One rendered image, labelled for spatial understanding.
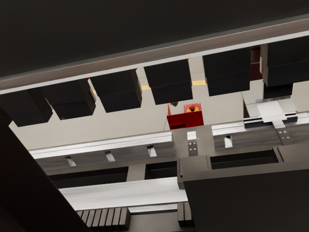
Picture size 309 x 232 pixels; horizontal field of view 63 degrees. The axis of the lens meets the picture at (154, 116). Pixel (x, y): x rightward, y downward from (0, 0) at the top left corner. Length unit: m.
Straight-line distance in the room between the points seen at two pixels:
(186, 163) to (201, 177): 0.43
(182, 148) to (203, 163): 0.30
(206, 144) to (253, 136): 0.21
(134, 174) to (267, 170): 0.74
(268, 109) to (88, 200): 0.80
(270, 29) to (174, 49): 0.21
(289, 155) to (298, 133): 0.26
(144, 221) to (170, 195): 0.13
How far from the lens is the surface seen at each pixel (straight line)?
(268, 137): 1.14
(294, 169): 0.49
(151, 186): 0.94
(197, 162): 0.90
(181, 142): 1.21
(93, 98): 1.06
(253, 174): 0.48
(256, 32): 0.63
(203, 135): 1.22
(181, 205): 0.81
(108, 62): 0.65
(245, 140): 1.13
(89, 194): 1.02
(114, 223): 0.84
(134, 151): 1.15
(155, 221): 0.85
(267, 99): 1.05
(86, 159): 1.25
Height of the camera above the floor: 1.72
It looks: 37 degrees down
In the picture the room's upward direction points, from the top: 17 degrees counter-clockwise
